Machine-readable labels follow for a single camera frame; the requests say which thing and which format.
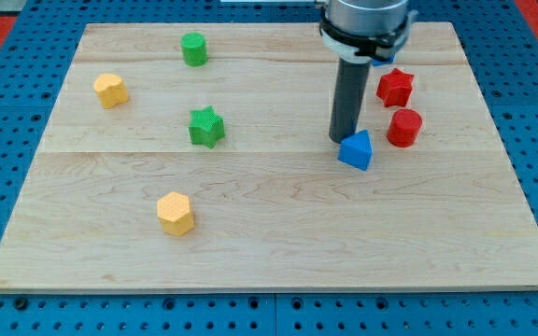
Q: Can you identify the yellow hexagon block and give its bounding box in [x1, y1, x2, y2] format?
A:
[157, 192, 194, 236]

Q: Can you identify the blue block behind arm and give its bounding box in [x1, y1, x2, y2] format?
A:
[372, 56, 395, 67]

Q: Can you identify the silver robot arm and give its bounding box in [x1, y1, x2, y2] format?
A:
[319, 0, 418, 64]

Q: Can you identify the green star block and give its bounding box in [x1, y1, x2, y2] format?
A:
[188, 105, 225, 148]

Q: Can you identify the wooden board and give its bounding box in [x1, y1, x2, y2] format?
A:
[0, 22, 538, 294]

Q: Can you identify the blue triangle block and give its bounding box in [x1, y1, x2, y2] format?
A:
[337, 130, 373, 171]

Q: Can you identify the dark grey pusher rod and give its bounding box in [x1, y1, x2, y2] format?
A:
[329, 59, 371, 144]

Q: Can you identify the green cylinder block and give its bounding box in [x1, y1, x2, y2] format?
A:
[180, 32, 208, 67]

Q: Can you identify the red cylinder block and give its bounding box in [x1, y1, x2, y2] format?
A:
[387, 108, 423, 147]

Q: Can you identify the red star block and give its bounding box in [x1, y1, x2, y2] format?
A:
[376, 68, 415, 107]

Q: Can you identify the yellow heart block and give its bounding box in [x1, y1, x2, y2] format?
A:
[93, 73, 129, 109]

